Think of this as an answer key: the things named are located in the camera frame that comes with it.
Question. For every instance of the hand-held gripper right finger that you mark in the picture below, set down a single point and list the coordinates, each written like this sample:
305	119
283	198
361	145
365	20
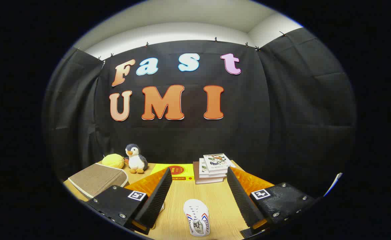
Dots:
245	203

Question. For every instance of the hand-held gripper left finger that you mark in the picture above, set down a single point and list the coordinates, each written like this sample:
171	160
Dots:
157	200

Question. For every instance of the beige fabric storage box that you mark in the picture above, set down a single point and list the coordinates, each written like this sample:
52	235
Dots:
95	180

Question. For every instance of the yellow book with red circle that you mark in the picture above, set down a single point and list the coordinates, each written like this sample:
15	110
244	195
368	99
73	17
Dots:
182	171

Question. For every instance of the brown book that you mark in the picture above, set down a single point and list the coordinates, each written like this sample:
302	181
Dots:
208	181

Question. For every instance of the penguin plush toy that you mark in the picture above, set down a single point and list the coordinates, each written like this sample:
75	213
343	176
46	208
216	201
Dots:
136	161

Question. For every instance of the white illustrated book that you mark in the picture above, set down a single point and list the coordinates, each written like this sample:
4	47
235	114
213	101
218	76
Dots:
217	162

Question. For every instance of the yellow bun plush toy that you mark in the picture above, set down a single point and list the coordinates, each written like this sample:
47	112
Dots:
113	161

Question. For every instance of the black backdrop cloth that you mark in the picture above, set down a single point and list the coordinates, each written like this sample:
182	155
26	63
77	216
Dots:
248	133

